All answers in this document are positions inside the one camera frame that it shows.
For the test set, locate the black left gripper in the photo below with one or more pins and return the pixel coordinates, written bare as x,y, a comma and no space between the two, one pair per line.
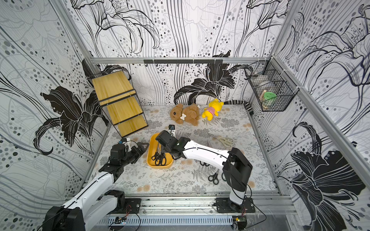
139,153

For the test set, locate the beige kitchen scissors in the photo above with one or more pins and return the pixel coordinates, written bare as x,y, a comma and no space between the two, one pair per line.
225,141

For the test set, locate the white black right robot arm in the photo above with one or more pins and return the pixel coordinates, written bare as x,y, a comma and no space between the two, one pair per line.
233,163

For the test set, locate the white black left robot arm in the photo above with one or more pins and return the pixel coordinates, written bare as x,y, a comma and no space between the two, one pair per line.
96,199

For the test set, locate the yellow plastic storage box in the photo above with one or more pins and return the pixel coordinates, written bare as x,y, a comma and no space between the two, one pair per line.
151,151

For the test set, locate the small black scissors front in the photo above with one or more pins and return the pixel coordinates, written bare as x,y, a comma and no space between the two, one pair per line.
214,178

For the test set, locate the brown plush dog toy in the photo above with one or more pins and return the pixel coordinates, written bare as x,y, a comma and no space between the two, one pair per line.
190,114

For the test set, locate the yellow plush bear toy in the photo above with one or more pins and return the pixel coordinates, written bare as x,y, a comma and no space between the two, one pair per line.
213,109

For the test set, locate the green lid jar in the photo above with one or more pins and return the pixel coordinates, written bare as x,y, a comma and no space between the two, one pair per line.
268,99

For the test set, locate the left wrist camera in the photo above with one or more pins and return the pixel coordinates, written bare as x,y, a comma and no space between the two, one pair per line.
124,141

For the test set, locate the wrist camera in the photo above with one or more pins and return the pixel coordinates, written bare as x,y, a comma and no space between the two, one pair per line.
124,141
171,129

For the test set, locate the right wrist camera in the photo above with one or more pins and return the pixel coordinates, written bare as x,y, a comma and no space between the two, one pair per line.
171,129

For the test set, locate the wooden shelf black frame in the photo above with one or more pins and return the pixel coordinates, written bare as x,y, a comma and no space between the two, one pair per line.
117,96

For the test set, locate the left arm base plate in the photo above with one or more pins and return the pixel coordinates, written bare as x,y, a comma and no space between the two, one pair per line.
131,206

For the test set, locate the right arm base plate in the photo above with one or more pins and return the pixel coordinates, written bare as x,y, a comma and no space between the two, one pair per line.
225,205

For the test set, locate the black wall hook rail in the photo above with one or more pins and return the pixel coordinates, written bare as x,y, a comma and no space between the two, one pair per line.
183,61

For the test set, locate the white slotted cable duct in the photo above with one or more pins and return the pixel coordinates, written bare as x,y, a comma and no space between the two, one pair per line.
133,220

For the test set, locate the black wire wall basket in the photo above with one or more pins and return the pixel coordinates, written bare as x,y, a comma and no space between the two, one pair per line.
264,76

